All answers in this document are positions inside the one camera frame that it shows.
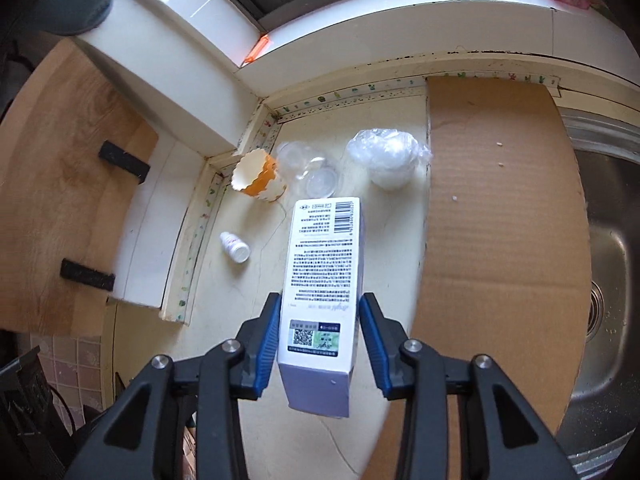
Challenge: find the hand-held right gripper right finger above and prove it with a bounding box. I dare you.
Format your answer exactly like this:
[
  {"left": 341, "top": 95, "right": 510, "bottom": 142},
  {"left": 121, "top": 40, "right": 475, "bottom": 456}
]
[{"left": 359, "top": 292, "right": 576, "bottom": 480}]

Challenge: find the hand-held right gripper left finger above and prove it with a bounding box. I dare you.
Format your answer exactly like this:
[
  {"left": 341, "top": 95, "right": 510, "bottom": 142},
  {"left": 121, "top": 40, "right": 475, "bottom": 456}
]
[{"left": 65, "top": 292, "right": 282, "bottom": 480}]

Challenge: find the long printed cardboard box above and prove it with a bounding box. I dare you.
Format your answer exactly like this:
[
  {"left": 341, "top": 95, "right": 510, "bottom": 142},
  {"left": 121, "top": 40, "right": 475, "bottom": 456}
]
[{"left": 276, "top": 196, "right": 362, "bottom": 419}]

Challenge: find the small white bottle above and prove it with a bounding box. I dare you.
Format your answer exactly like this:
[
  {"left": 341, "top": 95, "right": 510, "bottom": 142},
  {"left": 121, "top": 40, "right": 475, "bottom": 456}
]
[{"left": 219, "top": 231, "right": 250, "bottom": 265}]

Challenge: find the orange and white paper cup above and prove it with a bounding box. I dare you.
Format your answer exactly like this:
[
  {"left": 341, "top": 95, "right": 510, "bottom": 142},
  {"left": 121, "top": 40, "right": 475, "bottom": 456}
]
[{"left": 230, "top": 151, "right": 288, "bottom": 204}]

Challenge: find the clear plastic lidded cup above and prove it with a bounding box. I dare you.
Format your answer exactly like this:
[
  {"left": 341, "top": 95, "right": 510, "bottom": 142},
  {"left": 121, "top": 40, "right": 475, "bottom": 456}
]
[{"left": 276, "top": 139, "right": 341, "bottom": 199}]

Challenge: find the plastic-wrapped white bowl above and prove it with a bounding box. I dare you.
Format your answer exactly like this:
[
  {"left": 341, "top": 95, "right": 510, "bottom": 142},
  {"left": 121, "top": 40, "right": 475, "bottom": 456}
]
[{"left": 347, "top": 128, "right": 432, "bottom": 191}]

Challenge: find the brown cardboard sheet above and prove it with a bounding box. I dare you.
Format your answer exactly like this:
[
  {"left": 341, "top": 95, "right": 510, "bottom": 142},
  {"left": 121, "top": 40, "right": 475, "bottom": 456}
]
[{"left": 380, "top": 75, "right": 594, "bottom": 480}]

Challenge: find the stainless steel sink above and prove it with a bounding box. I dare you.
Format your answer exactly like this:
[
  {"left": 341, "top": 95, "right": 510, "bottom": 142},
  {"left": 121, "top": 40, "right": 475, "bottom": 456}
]
[{"left": 554, "top": 104, "right": 640, "bottom": 480}]

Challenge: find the wooden cutting board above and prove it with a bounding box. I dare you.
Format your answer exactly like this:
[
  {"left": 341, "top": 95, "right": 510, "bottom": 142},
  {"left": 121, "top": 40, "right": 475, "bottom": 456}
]
[{"left": 0, "top": 36, "right": 162, "bottom": 337}]

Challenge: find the orange strip on window sill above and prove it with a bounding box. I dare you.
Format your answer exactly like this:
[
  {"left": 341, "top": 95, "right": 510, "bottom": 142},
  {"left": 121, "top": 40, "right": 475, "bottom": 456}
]
[{"left": 243, "top": 33, "right": 270, "bottom": 67}]

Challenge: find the black cutting board bracket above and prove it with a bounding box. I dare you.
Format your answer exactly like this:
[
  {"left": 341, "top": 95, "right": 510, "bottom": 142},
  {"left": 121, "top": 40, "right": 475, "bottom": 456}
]
[
  {"left": 98, "top": 140, "right": 151, "bottom": 184},
  {"left": 59, "top": 258, "right": 116, "bottom": 291}
]

